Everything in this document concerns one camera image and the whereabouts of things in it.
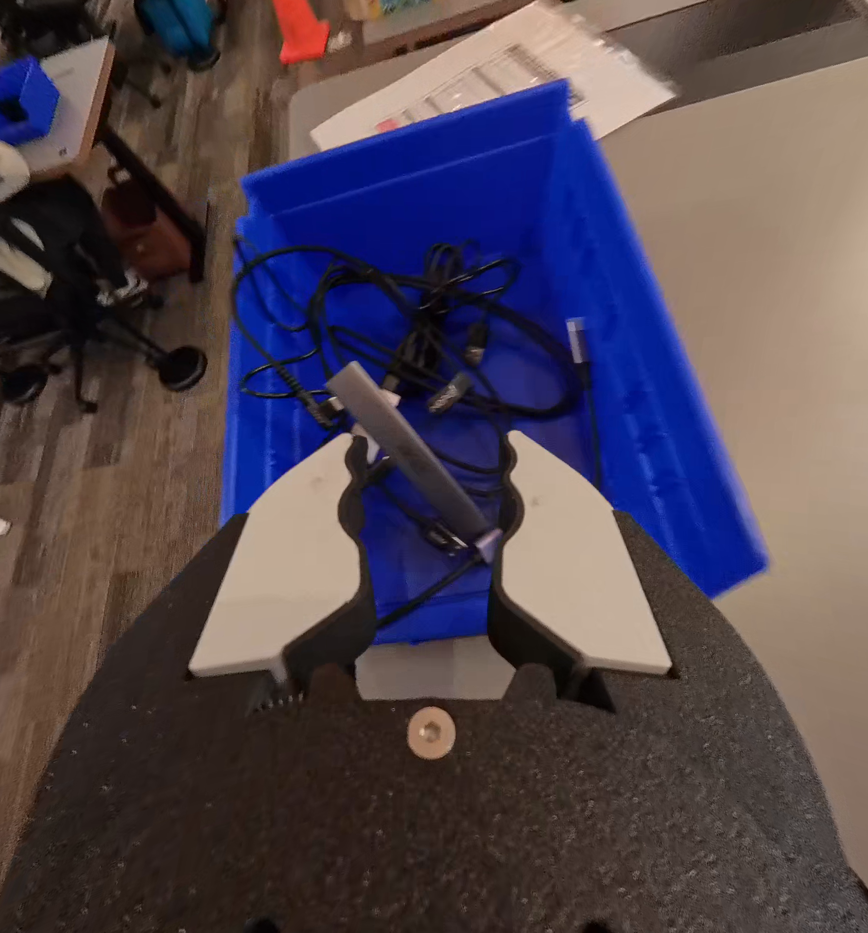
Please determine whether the thin black usb-c cable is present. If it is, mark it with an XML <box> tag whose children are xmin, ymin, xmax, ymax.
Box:
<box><xmin>317</xmin><ymin>241</ymin><xmax>575</xmax><ymax>475</ymax></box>

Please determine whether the small wooden side table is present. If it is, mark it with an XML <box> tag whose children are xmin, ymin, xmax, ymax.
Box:
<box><xmin>22</xmin><ymin>35</ymin><xmax>210</xmax><ymax>287</ymax></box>

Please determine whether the teal bag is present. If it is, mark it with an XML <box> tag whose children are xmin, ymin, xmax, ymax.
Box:
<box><xmin>135</xmin><ymin>0</ymin><xmax>221</xmax><ymax>71</ymax></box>

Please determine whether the black office chair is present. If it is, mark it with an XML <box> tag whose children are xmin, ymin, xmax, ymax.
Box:
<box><xmin>0</xmin><ymin>175</ymin><xmax>209</xmax><ymax>414</ymax></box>

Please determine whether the blue plastic bin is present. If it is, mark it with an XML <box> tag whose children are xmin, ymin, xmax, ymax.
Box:
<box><xmin>219</xmin><ymin>79</ymin><xmax>770</xmax><ymax>647</ymax></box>

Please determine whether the braided hub cable silver plug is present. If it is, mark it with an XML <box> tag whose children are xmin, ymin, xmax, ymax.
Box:
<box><xmin>376</xmin><ymin>317</ymin><xmax>604</xmax><ymax>628</ymax></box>

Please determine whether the white printed paper sheet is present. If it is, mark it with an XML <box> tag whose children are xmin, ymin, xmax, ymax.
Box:
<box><xmin>310</xmin><ymin>3</ymin><xmax>680</xmax><ymax>152</ymax></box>

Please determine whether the brown bag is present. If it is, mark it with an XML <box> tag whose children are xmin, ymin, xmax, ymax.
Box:
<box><xmin>102</xmin><ymin>182</ymin><xmax>192</xmax><ymax>279</ymax></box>

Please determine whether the small blue bin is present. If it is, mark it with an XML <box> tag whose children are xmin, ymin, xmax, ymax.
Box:
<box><xmin>0</xmin><ymin>57</ymin><xmax>62</xmax><ymax>144</ymax></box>

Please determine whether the silver slim usb hub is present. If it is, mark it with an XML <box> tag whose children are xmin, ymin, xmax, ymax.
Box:
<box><xmin>325</xmin><ymin>361</ymin><xmax>497</xmax><ymax>548</ymax></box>

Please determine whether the orange striped cone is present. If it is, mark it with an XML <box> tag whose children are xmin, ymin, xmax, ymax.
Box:
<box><xmin>272</xmin><ymin>0</ymin><xmax>331</xmax><ymax>64</ymax></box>

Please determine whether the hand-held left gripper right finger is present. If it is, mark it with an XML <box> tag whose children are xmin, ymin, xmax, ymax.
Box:
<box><xmin>486</xmin><ymin>430</ymin><xmax>674</xmax><ymax>682</ymax></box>

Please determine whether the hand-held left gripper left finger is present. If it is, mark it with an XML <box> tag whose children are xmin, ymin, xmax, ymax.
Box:
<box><xmin>188</xmin><ymin>433</ymin><xmax>377</xmax><ymax>682</ymax></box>

